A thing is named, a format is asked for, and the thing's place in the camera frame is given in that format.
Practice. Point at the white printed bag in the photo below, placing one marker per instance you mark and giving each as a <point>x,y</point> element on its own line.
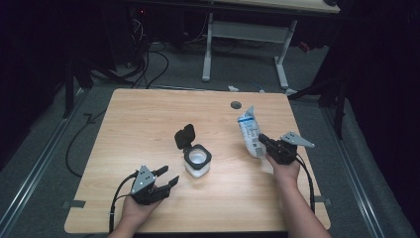
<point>249,132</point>

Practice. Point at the person's right hand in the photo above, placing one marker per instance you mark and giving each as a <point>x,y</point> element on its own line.
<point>285,172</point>

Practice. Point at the grey tape strip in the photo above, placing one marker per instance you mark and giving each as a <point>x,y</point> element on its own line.
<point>75,204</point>
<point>323,200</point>

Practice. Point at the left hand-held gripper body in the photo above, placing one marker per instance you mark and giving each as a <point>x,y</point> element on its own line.
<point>143,185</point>

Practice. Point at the person's left hand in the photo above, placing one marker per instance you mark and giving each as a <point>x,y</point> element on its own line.
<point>137,213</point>

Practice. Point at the glass jar with black lid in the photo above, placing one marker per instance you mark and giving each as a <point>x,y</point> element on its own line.
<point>189,159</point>

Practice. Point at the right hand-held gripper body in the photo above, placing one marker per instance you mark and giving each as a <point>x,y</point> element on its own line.
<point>282,152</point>

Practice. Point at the black stand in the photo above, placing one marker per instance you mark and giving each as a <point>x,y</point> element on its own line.
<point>340,112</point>
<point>68,92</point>

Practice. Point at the metal floor rail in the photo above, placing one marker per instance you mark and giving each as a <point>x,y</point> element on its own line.
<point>34,175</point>
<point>354,178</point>

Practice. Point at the white scrap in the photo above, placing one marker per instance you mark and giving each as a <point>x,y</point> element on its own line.
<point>232,88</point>

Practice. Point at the white-framed desk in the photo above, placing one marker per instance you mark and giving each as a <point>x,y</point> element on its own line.
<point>247,31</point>

